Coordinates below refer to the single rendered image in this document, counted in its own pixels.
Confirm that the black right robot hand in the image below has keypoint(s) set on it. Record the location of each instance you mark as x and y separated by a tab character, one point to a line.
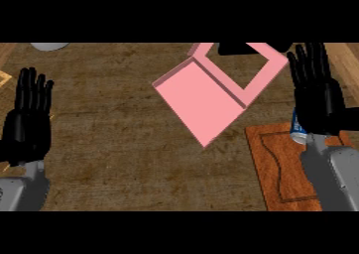
318	99

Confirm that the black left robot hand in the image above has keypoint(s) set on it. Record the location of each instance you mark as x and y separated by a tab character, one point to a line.
27	125

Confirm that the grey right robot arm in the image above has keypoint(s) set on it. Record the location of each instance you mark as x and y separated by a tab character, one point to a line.
335	175

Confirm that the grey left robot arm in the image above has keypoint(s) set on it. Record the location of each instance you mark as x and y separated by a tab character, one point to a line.
21	188

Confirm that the brown wooden cutting board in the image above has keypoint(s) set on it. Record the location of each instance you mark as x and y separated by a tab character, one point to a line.
279	165

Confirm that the pink box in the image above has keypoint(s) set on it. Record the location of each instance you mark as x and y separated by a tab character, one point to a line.
213	96

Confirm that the blue and white can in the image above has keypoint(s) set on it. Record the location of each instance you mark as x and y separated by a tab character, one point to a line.
297	131

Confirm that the pale grey round object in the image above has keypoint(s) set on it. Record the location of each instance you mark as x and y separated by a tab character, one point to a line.
49	46

